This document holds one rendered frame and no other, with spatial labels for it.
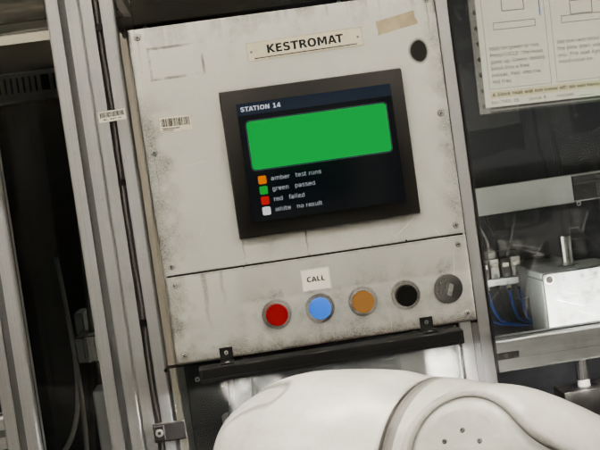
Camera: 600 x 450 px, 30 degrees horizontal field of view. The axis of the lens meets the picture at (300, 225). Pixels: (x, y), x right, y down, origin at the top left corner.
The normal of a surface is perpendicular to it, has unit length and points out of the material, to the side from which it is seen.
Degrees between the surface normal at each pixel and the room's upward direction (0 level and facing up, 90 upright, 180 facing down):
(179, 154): 90
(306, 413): 43
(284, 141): 90
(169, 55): 90
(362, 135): 90
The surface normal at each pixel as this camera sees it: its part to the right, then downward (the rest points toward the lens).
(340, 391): -0.44, -0.81
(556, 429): 0.51, -0.60
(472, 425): -0.56, -0.31
